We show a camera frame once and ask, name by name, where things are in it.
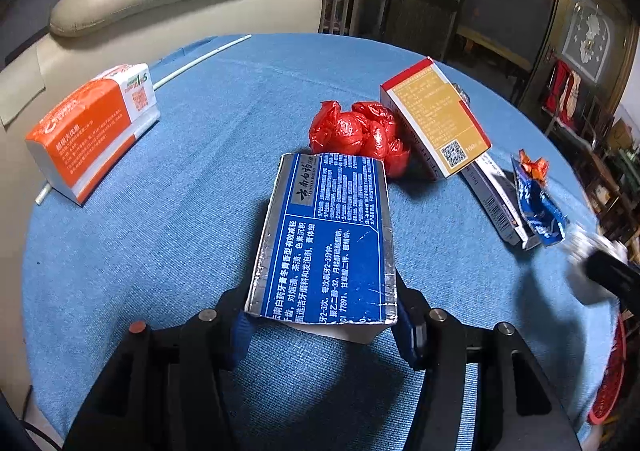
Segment black cable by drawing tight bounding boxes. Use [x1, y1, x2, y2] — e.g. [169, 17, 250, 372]
[20, 418, 63, 449]

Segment blue tablecloth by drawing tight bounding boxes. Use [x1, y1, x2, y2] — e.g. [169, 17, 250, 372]
[22, 33, 621, 451]

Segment red hanging clothes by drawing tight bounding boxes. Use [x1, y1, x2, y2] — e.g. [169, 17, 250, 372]
[542, 58, 583, 126]

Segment red and gold box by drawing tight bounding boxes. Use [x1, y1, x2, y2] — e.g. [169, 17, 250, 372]
[380, 57, 493, 180]

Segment wooden slatted railing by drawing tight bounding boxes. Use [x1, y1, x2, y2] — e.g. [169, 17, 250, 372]
[315, 0, 386, 39]

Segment blue snack wrapper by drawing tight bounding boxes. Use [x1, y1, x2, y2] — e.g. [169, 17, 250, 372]
[511, 156, 569, 248]

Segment orange and white tissue pack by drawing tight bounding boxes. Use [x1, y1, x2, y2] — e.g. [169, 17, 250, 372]
[25, 63, 162, 206]

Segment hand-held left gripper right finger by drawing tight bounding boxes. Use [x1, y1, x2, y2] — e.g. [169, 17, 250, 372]
[392, 276, 581, 451]

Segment etched glass panel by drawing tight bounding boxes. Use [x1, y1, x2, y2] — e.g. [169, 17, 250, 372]
[562, 0, 618, 82]

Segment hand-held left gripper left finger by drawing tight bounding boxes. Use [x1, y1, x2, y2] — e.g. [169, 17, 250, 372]
[62, 288, 256, 451]

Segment slim grey and white box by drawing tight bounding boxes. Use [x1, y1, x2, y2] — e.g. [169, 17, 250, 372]
[462, 153, 543, 250]

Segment blue toothpaste box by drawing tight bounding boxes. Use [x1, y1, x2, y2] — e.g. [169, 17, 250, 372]
[243, 152, 399, 344]

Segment red round plastic object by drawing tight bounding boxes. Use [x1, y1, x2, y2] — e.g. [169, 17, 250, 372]
[587, 313, 628, 427]

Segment red plastic bag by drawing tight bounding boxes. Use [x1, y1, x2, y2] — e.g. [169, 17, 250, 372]
[308, 101, 412, 179]

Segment thin white rod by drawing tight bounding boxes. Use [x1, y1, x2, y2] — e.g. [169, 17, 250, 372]
[35, 34, 252, 206]

